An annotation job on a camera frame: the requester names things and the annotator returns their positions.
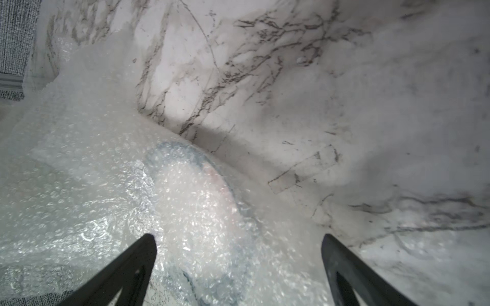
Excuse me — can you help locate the clear bubble wrap sheet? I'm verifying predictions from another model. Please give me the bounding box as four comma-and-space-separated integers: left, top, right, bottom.
1, 29, 333, 305

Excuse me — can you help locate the teal rimmed plate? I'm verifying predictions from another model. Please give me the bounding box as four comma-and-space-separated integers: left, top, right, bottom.
144, 142, 259, 305

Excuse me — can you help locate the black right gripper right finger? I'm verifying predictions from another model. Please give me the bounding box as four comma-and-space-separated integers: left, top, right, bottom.
321, 234, 416, 306

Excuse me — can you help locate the aluminium cage frame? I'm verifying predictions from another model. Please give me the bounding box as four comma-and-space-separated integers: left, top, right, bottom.
0, 73, 24, 93

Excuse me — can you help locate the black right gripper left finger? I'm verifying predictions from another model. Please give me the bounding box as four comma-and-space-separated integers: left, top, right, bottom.
59, 233, 157, 305

